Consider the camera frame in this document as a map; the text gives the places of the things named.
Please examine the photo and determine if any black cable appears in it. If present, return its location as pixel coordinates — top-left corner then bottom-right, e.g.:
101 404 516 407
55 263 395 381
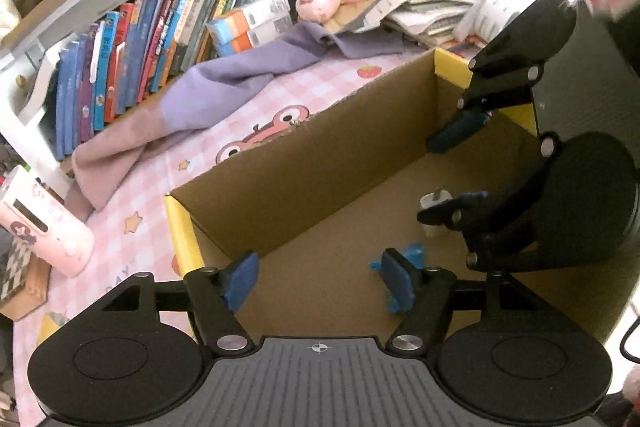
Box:
619 331 640 364

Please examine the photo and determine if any blue smiling face toy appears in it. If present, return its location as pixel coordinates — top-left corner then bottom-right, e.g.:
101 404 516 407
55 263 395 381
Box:
369 243 427 314

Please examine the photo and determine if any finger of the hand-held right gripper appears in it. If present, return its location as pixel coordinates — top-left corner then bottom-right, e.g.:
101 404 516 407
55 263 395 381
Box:
416 136 559 274
425 38 547 156

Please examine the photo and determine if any white charger plug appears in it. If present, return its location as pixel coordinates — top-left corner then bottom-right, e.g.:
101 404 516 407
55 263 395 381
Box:
419 186 457 239

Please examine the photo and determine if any pink pig plush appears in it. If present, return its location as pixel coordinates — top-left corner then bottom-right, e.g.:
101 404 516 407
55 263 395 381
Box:
295 0 343 26

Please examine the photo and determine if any row of colourful children's books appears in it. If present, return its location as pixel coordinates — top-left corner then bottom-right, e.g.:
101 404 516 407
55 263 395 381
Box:
52 0 372 160

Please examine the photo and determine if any pink checked printed sheet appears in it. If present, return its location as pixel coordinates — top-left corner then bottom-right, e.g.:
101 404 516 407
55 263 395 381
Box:
11 52 437 427

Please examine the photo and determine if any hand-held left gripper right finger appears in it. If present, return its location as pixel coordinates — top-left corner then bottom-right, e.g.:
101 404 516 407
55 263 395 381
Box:
381 248 551 353

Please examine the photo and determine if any purple cloth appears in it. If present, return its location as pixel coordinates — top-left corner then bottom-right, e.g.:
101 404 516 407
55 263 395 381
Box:
71 23 432 212

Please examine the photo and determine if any orange and blue carton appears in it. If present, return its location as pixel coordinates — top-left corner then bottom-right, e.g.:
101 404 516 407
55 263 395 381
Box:
206 0 292 44
217 14 296 58

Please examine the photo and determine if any pink cartoon tumbler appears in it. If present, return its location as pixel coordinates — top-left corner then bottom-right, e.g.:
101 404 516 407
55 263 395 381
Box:
0 164 95 278

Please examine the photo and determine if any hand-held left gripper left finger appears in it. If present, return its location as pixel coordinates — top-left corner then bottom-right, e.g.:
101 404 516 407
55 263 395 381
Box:
100 251 261 356

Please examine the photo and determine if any yellow-edged cardboard box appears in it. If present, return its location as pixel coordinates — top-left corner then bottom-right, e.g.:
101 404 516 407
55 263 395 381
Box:
164 47 632 344

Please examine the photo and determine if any pile of loose papers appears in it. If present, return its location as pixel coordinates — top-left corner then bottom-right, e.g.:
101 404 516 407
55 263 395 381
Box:
382 0 522 54

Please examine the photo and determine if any checkered wooden box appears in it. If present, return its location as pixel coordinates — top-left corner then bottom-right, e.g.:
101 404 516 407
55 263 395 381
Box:
0 239 52 322

